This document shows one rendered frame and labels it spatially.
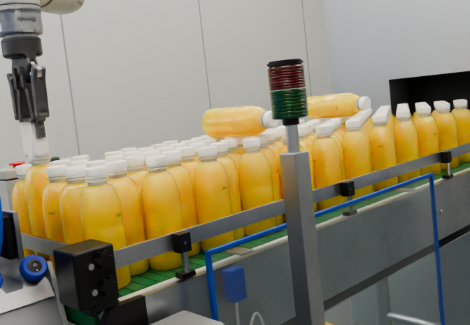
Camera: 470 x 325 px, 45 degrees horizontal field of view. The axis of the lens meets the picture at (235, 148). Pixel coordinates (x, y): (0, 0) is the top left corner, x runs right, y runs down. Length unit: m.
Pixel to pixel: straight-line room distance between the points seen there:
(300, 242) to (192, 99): 3.59
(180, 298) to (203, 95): 3.65
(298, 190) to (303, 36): 4.42
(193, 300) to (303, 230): 0.23
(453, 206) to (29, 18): 1.28
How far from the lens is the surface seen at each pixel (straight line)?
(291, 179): 0.98
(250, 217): 1.13
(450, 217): 1.80
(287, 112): 0.95
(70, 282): 0.90
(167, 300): 1.00
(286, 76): 0.95
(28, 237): 1.20
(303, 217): 0.99
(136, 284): 1.03
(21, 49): 1.17
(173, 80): 4.45
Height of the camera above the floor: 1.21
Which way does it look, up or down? 5 degrees down
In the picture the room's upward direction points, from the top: 6 degrees counter-clockwise
